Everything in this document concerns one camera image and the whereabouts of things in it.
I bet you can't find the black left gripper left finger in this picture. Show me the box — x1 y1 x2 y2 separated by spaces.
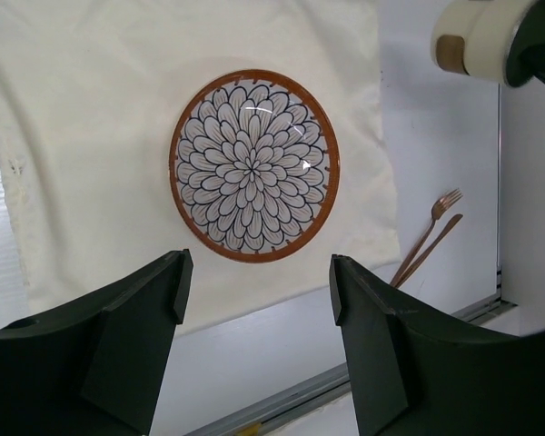
0 250 193 435

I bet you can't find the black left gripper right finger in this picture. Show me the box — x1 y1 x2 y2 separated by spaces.
329 255 545 435

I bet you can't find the steel cup with cork base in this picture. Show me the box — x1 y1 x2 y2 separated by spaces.
431 1 538 88

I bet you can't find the copper knife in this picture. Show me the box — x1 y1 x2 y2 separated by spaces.
394 213 463 288

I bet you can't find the copper fork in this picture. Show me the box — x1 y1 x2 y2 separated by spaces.
390 188 464 288

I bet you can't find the floral plate with orange rim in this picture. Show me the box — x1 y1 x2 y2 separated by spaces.
168 69 340 263

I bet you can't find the cream cloth napkin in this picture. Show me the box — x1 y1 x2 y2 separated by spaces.
0 1 400 333

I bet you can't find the aluminium front rail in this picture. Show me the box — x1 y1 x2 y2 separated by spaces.
191 294 520 435

